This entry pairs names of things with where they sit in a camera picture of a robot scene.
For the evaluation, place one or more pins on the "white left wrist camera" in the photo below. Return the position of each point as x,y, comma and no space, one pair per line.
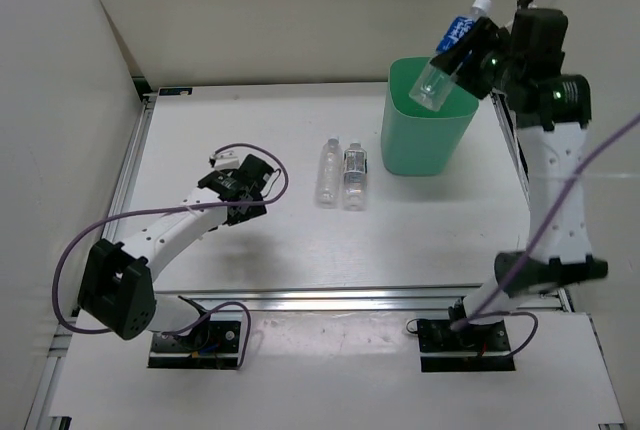
225,160

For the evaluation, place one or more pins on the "clear bottle blue label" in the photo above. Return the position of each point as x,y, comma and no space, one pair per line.
433,86

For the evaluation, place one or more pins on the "clear bottle white label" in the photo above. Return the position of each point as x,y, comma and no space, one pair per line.
354,174

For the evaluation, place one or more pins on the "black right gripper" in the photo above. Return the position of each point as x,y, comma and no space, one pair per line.
484,32

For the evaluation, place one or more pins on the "green plastic bin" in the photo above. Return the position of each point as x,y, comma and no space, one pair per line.
414,140

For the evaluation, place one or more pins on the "clear unlabeled plastic bottle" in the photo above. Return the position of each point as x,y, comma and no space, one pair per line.
329,174

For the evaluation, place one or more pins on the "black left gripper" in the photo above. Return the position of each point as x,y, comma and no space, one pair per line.
256,212

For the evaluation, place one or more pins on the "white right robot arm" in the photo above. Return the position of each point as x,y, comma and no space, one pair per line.
552,113

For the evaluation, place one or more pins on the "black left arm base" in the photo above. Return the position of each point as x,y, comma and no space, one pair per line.
216,346

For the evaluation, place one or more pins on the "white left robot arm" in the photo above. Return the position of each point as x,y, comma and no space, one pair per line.
117,288

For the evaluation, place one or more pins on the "aluminium table frame rail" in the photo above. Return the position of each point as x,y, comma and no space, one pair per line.
331,290

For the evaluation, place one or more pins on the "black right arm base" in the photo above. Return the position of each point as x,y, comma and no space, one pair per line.
476,349

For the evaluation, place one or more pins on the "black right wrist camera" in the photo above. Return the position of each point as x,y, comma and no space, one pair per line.
537,37

